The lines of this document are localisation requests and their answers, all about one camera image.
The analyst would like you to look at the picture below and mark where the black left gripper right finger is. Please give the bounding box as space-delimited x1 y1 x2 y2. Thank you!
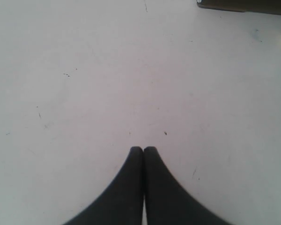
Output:
143 146 228 225

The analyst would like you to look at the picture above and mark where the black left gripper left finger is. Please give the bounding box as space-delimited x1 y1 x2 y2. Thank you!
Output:
66 147 144 225

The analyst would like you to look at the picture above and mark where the printed cardboard milk box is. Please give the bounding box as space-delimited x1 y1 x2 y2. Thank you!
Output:
197 0 281 15

